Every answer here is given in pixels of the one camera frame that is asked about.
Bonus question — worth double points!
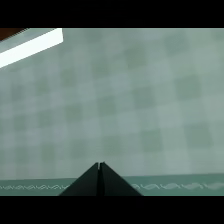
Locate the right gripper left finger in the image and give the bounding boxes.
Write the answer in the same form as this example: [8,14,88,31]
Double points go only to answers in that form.
[58,162,100,197]

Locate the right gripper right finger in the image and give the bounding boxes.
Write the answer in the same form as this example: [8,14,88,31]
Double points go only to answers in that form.
[99,161,144,197]

